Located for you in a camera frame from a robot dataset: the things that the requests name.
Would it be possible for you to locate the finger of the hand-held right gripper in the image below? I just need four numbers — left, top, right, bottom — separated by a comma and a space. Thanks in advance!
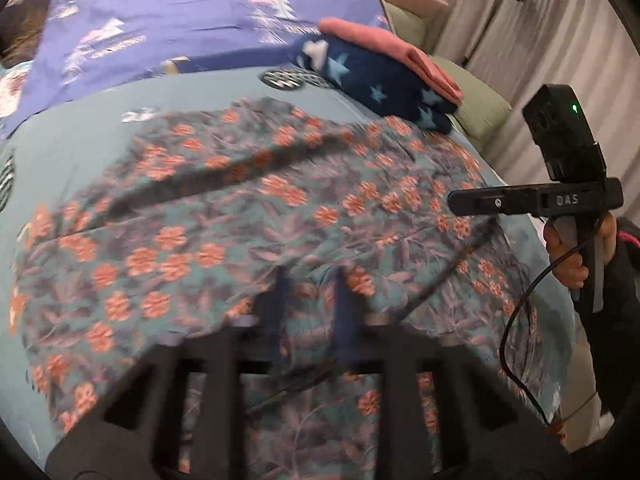
447, 186, 541, 218

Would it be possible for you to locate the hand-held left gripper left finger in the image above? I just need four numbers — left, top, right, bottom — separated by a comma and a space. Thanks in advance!
45, 266, 296, 480

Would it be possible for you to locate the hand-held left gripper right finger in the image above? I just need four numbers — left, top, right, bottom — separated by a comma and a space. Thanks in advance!
330, 266, 572, 480

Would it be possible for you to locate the teal floral garment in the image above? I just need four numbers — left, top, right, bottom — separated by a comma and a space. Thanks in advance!
9, 96, 566, 480

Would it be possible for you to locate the person's right forearm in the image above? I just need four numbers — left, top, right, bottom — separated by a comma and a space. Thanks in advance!
580, 217, 640, 436

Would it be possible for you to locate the person's right hand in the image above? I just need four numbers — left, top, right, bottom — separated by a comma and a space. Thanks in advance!
544, 212, 619, 292

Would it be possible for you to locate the green sofa cushion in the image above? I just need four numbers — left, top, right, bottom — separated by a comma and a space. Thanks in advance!
387, 2, 513, 153

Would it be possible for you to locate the light grey curtain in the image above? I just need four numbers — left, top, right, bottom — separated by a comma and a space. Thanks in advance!
400, 0, 640, 241

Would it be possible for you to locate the navy star-print folded cloth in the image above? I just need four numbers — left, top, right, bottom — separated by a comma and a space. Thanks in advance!
289, 36, 460, 136

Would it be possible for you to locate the pink folded cloth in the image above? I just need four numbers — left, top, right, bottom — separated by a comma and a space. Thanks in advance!
319, 16, 465, 107

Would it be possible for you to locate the teal printed bed sheet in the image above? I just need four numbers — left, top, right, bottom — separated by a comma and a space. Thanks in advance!
0, 67, 576, 480

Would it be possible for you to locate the purple printed blanket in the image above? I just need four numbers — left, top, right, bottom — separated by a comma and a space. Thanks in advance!
0, 0, 393, 136

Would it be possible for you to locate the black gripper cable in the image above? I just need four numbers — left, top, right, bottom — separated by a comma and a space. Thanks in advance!
499, 252, 583, 433

